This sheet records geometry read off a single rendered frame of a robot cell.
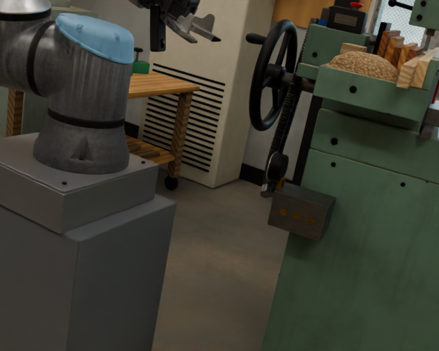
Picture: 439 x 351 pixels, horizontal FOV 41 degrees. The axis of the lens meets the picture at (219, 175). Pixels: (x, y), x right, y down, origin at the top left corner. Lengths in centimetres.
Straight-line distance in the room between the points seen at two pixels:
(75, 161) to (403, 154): 66
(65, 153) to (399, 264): 74
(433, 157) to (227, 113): 174
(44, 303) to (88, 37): 50
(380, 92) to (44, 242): 68
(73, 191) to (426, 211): 71
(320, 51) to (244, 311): 96
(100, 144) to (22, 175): 15
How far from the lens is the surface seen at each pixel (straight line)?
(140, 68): 279
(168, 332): 182
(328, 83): 116
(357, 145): 127
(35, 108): 331
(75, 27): 110
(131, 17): 355
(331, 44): 139
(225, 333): 186
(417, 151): 125
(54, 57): 112
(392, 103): 115
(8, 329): 128
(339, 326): 142
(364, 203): 129
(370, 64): 116
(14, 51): 117
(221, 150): 291
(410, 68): 108
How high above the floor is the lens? 103
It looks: 19 degrees down
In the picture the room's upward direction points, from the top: 11 degrees clockwise
